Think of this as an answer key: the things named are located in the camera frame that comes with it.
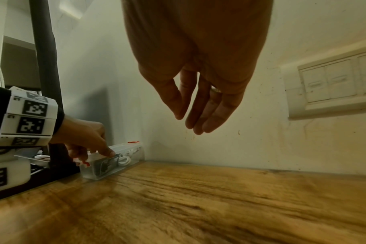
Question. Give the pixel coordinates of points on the person's left hand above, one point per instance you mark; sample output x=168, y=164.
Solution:
x=83, y=135

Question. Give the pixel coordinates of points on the person's right hand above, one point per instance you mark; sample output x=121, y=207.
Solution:
x=201, y=43

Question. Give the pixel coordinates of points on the transparent plastic box lid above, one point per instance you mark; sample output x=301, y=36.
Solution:
x=125, y=147

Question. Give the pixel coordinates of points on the transparent plastic box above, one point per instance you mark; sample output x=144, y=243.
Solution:
x=131, y=162

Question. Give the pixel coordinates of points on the black marker wristband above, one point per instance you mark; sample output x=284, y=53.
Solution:
x=26, y=114

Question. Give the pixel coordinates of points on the black television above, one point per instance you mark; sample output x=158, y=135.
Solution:
x=45, y=59

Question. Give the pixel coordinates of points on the beige wall plate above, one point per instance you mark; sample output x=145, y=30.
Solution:
x=330, y=83

